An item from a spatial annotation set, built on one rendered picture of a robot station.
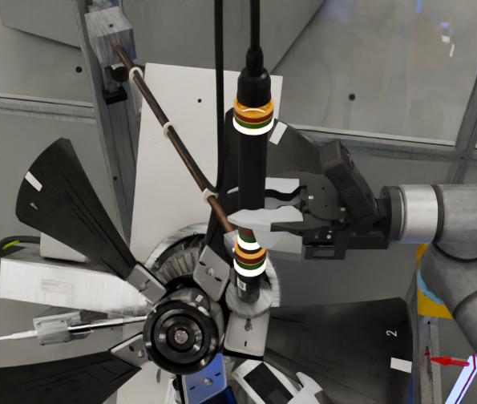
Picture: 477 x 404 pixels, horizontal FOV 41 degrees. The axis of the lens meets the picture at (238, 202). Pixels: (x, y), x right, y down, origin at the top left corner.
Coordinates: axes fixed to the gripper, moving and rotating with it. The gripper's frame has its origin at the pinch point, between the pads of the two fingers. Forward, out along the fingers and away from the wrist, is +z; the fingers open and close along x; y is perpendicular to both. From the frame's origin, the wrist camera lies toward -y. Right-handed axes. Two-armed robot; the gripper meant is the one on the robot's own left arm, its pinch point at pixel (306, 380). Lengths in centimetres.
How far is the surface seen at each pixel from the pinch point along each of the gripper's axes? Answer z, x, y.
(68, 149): 38.4, -26.3, 17.4
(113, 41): 69, -21, 0
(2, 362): 104, 111, 65
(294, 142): 22.8, -24.6, -12.3
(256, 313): 8.0, -11.0, 3.3
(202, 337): 11.3, -6.0, 11.2
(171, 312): 16.3, -8.1, 13.6
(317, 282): 60, 84, -40
